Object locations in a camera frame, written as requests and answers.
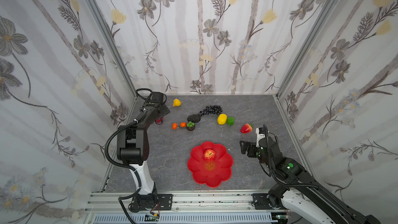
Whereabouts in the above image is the dark red raspberry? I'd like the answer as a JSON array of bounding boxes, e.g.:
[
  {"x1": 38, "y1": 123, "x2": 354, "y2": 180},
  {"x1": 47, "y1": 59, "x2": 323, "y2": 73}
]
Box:
[{"x1": 156, "y1": 118, "x2": 164, "y2": 124}]

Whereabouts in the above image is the red apple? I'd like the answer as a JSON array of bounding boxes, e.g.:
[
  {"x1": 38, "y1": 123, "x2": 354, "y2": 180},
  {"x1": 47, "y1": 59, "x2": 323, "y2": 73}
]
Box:
[{"x1": 204, "y1": 149, "x2": 216, "y2": 162}]

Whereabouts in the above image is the red flower-shaped bowl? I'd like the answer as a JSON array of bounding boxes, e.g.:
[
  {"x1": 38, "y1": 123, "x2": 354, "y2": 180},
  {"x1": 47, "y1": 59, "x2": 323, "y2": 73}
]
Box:
[{"x1": 187, "y1": 141, "x2": 234, "y2": 188}]

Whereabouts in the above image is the dark avocado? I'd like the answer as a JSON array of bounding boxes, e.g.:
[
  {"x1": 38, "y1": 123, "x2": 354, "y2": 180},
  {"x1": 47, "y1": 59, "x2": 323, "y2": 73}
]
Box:
[{"x1": 187, "y1": 114, "x2": 201, "y2": 123}]

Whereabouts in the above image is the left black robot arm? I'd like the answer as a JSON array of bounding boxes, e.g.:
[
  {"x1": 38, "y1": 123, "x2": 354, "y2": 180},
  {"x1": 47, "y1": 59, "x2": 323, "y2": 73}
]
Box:
[{"x1": 104, "y1": 88, "x2": 170, "y2": 213}]

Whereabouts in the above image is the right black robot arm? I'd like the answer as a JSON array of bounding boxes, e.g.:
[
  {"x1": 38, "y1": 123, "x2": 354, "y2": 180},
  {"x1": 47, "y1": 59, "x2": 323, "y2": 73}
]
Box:
[{"x1": 239, "y1": 136, "x2": 380, "y2": 224}]

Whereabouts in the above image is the small yellow pear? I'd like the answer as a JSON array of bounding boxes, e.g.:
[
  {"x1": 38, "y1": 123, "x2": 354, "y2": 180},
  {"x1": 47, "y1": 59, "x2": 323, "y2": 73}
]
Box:
[{"x1": 173, "y1": 99, "x2": 181, "y2": 106}]

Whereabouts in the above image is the red strawberry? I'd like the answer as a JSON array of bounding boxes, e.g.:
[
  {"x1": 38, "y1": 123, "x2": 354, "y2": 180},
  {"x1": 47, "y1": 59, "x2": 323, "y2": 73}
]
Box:
[{"x1": 240, "y1": 123, "x2": 253, "y2": 134}]

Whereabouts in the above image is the green pepper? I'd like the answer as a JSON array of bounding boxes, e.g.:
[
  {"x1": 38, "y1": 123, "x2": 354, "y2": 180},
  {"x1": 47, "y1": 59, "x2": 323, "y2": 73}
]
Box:
[{"x1": 227, "y1": 116, "x2": 235, "y2": 125}]

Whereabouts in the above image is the dark mangosteen green top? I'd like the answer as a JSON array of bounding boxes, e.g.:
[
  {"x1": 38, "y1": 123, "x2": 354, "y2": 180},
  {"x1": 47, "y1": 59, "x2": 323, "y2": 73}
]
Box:
[{"x1": 186, "y1": 121, "x2": 195, "y2": 131}]

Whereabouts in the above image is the yellow lemon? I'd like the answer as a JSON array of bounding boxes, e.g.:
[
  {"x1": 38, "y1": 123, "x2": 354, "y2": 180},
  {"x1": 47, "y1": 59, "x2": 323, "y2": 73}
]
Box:
[{"x1": 217, "y1": 114, "x2": 228, "y2": 125}]

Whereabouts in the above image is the black grape bunch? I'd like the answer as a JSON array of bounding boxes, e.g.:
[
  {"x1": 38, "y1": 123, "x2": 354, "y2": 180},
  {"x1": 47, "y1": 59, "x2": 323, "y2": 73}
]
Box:
[{"x1": 199, "y1": 105, "x2": 223, "y2": 117}]

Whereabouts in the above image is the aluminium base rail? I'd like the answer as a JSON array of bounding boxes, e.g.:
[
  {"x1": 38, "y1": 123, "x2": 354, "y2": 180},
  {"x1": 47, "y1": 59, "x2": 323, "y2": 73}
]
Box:
[{"x1": 82, "y1": 189, "x2": 340, "y2": 224}]

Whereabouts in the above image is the white vented cable duct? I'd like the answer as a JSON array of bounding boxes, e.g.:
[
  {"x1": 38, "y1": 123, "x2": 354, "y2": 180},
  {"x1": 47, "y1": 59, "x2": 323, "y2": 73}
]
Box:
[{"x1": 91, "y1": 213, "x2": 279, "y2": 224}]

